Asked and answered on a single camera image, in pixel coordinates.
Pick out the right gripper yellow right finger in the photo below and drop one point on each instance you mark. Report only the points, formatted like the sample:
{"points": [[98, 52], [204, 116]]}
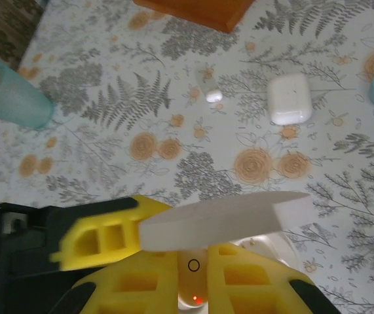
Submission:
{"points": [[255, 284]]}

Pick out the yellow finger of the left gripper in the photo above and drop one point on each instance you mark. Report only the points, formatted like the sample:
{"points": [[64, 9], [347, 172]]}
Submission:
{"points": [[88, 242]]}

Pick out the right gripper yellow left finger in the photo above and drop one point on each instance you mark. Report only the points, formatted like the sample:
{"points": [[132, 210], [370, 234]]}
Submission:
{"points": [[134, 288]]}

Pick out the white square earbud case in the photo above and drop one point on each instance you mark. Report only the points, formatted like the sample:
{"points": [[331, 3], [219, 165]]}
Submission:
{"points": [[289, 98]]}

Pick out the teal plastic cup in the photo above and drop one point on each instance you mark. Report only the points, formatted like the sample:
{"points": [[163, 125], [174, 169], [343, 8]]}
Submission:
{"points": [[13, 98]]}

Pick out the white earbud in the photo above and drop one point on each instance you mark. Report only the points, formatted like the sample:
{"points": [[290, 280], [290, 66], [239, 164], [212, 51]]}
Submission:
{"points": [[213, 95]]}

